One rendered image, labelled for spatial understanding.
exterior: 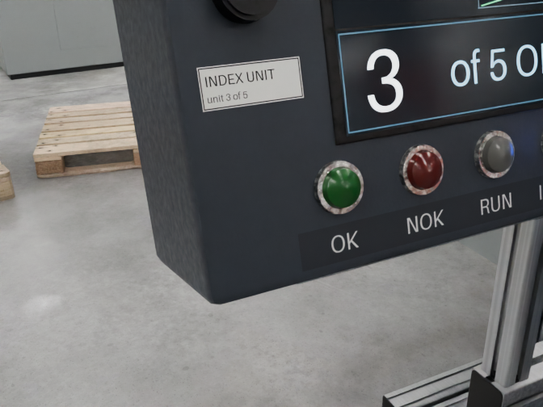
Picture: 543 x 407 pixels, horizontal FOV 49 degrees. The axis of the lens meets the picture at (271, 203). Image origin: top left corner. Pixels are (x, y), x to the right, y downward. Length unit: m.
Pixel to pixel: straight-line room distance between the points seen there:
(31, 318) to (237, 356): 0.77
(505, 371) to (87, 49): 5.88
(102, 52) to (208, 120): 6.04
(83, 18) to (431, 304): 4.74
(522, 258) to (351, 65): 0.27
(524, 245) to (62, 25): 5.83
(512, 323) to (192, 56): 0.38
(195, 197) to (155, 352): 1.77
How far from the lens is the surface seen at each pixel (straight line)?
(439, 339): 2.09
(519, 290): 0.53
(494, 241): 2.43
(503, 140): 0.35
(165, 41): 0.27
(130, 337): 2.11
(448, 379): 1.82
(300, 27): 0.29
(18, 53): 6.15
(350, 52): 0.30
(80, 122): 4.02
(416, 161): 0.32
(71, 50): 6.23
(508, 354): 0.57
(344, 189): 0.29
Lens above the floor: 1.23
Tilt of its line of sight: 25 degrees down
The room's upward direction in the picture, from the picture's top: 1 degrees counter-clockwise
